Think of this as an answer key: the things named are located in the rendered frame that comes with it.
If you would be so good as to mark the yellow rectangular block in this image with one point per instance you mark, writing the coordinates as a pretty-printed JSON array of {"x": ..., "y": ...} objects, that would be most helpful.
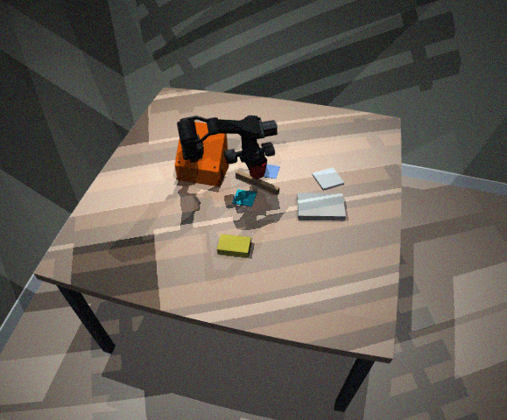
[{"x": 233, "y": 245}]

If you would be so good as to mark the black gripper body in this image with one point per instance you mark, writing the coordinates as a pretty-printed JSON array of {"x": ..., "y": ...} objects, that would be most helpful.
[{"x": 231, "y": 155}]

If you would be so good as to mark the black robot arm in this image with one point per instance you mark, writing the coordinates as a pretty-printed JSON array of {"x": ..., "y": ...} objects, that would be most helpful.
[{"x": 250, "y": 129}]

